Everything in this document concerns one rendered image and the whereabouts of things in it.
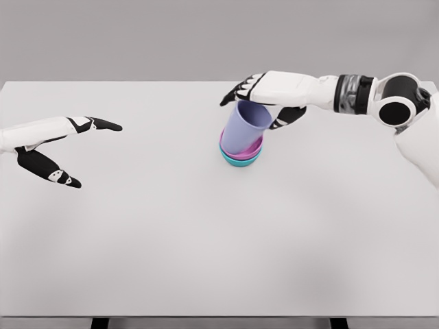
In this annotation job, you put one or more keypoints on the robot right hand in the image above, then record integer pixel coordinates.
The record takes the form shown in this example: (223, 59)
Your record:
(278, 89)

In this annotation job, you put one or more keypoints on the lavender plastic cup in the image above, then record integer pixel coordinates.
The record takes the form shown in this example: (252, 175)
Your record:
(245, 128)

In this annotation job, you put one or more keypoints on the teal plastic bowl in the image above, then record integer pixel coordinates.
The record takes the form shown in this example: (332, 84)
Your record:
(240, 161)

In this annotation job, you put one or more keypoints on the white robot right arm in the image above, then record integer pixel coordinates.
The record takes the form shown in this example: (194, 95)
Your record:
(377, 99)

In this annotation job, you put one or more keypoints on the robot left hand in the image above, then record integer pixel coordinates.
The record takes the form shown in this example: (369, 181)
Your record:
(41, 132)

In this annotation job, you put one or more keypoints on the pink plastic bowl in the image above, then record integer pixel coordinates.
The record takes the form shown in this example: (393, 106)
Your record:
(255, 150)

